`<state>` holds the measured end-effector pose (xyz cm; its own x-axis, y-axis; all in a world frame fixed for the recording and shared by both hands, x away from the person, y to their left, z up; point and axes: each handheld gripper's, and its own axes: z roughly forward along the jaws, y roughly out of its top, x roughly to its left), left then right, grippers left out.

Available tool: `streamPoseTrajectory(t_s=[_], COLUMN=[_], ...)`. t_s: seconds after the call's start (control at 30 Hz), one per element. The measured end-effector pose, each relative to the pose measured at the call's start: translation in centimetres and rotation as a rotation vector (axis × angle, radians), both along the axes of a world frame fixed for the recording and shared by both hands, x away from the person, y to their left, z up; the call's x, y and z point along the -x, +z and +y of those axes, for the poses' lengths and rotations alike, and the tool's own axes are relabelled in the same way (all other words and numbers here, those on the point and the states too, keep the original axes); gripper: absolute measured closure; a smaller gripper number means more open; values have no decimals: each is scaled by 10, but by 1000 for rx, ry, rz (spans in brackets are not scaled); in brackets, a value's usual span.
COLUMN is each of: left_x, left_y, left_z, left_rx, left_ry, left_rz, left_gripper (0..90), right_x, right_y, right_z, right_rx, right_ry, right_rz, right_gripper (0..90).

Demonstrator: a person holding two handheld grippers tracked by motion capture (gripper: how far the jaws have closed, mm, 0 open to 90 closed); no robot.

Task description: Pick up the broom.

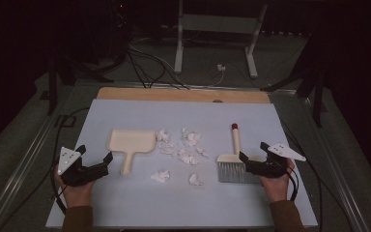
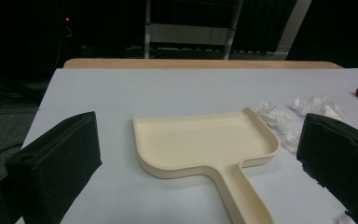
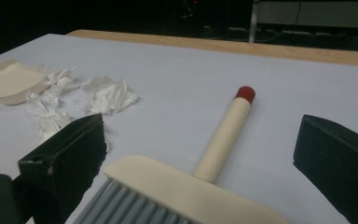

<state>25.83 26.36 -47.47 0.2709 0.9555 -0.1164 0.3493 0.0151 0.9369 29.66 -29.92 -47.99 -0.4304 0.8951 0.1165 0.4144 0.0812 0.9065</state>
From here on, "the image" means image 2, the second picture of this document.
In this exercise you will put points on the wooden table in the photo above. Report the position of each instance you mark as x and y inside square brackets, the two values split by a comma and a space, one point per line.
[199, 63]

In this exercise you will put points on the cream plastic dustpan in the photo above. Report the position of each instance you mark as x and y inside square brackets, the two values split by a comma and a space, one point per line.
[199, 140]

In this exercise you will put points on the pile of white paper scraps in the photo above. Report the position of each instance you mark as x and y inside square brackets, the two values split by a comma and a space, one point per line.
[276, 119]

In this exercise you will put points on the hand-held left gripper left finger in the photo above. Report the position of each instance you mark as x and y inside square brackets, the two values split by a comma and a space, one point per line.
[56, 161]

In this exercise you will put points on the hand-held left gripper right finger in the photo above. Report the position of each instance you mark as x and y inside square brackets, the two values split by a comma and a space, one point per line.
[341, 161]

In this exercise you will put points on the white post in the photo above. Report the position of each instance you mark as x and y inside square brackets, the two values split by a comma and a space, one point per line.
[293, 28]

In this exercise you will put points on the white board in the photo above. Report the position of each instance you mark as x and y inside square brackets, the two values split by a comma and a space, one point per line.
[174, 90]

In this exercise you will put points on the grey metal stand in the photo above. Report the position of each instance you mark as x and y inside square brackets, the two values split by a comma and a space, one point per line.
[183, 33]

